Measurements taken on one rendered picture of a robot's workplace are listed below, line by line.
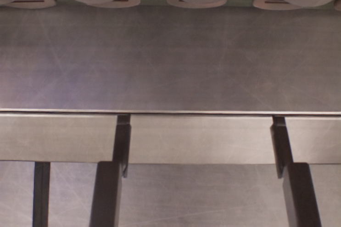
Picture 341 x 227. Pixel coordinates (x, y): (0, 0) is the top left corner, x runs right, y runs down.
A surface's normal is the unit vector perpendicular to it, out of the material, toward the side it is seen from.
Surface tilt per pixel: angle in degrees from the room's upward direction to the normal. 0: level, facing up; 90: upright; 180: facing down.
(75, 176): 90
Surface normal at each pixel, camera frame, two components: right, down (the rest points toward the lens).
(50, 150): 0.00, 0.51
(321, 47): 0.00, -0.07
